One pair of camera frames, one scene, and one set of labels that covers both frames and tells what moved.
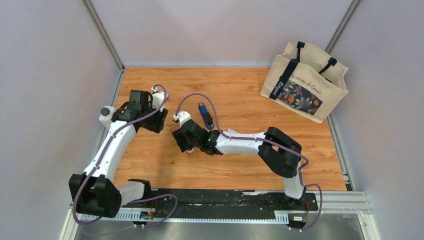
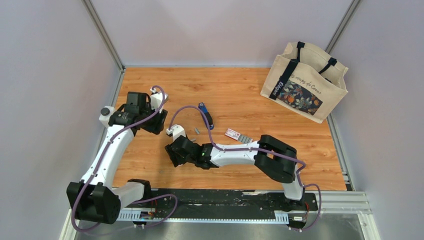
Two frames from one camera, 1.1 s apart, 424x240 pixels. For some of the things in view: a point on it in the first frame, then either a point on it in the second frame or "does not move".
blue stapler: (206, 116) does not move
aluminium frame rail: (344, 203) does not move
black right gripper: (181, 142) to (174, 156)
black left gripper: (158, 125) does not move
